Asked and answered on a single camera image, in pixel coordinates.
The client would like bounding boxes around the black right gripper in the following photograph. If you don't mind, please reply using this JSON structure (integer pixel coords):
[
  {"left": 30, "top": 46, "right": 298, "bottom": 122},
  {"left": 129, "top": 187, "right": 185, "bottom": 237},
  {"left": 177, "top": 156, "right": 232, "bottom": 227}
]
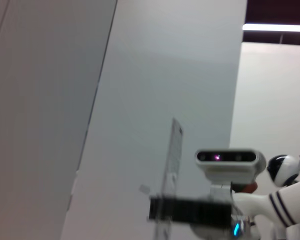
[{"left": 148, "top": 194, "right": 234, "bottom": 229}]

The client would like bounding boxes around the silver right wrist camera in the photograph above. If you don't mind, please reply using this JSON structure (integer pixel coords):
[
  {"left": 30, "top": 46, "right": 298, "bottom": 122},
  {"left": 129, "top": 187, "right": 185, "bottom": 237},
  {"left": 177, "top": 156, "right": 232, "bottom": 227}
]
[{"left": 194, "top": 148, "right": 268, "bottom": 185}]

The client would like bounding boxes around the clear plastic ruler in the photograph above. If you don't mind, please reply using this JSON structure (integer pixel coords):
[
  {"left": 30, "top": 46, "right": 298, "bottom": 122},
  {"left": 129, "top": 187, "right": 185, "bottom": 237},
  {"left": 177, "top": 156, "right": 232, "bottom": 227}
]
[{"left": 153, "top": 117, "right": 185, "bottom": 240}]

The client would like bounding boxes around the white ceiling light strip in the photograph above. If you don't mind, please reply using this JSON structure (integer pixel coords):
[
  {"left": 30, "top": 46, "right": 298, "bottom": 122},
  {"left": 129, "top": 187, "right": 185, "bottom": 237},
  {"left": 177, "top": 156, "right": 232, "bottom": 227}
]
[{"left": 241, "top": 23, "right": 300, "bottom": 33}]

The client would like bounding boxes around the white humanoid robot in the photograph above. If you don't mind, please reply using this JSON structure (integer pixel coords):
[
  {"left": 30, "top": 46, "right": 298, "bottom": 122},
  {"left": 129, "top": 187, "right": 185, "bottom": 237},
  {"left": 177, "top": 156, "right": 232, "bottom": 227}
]
[{"left": 266, "top": 154, "right": 300, "bottom": 188}]

